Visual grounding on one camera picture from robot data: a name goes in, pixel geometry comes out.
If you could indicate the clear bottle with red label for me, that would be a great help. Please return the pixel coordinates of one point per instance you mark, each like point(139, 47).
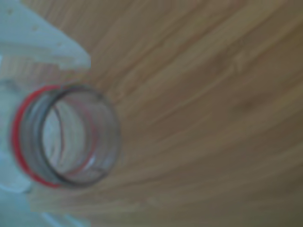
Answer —
point(109, 137)

